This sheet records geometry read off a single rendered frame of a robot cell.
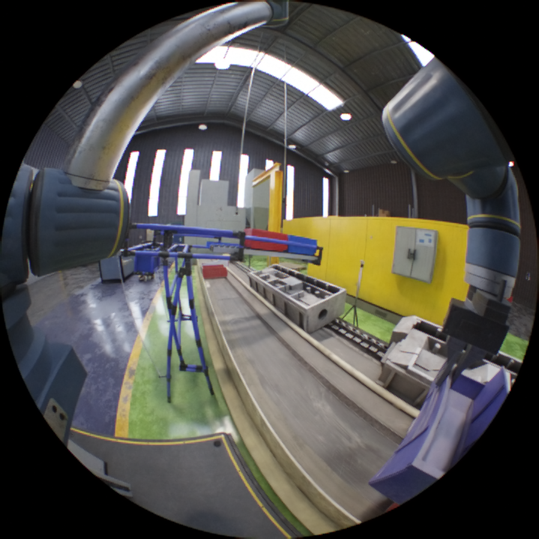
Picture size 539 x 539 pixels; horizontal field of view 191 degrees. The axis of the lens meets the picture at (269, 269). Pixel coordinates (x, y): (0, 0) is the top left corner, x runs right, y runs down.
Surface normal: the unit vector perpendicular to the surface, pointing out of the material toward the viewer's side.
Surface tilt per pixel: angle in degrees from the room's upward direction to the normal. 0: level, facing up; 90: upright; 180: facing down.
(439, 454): 0
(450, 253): 90
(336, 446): 0
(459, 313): 90
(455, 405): 28
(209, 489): 0
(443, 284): 90
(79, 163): 108
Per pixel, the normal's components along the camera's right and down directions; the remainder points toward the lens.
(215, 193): 0.46, 0.21
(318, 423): 0.04, -0.98
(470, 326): -0.89, 0.07
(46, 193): 0.96, -0.25
